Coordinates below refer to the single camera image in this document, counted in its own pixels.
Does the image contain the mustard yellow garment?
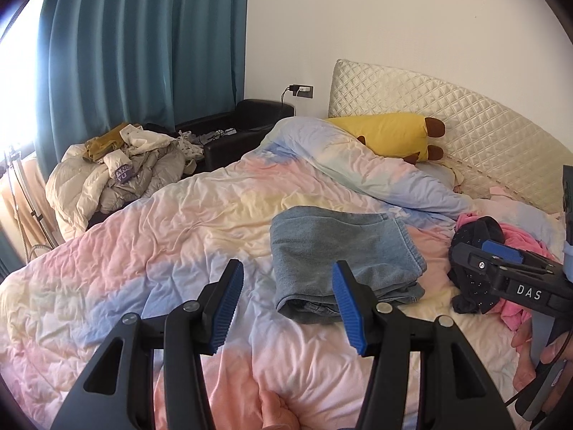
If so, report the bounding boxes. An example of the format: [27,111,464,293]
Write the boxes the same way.
[83,122,128,162]

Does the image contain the person left hand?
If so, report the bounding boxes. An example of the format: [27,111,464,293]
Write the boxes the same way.
[259,391,300,430]

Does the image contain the pink garment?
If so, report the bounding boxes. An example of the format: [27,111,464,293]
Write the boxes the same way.
[455,211,560,333]

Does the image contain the white quilted headboard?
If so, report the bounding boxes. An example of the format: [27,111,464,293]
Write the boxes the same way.
[328,59,572,214]

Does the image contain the left teal curtain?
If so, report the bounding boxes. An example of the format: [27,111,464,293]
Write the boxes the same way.
[0,230,24,282]

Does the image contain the person right hand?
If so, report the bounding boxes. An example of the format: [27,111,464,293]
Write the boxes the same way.
[510,316,573,404]

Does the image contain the teal curtain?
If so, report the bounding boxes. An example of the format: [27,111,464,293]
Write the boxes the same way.
[36,0,248,176]
[0,230,24,282]

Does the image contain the pastel tie-dye duvet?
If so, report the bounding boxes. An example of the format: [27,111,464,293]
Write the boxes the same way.
[0,115,567,430]

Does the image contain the pastel pillow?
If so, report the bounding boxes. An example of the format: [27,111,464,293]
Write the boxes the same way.
[255,116,474,219]

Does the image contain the right teal curtain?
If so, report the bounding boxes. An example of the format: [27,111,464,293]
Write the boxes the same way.
[36,0,248,176]

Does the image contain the dark navy dotted garment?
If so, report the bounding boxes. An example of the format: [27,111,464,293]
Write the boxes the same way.
[447,214,507,316]

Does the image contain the wall power socket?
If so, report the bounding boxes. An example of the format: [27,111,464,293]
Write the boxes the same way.
[281,85,314,102]

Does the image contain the yellow plush toy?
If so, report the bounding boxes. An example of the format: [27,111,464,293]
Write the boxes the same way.
[329,112,446,164]

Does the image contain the beige sweater on hanger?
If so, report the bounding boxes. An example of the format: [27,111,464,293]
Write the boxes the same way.
[0,155,64,263]

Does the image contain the cream puffer jacket pile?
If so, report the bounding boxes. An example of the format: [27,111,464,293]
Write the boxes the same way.
[45,123,204,241]

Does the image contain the grey denim jeans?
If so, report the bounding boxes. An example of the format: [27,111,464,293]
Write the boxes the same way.
[270,206,427,324]

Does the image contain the black armchair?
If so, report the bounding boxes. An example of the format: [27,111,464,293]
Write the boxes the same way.
[145,98,295,174]

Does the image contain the silver tripod stand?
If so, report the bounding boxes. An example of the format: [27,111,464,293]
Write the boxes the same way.
[4,149,61,263]

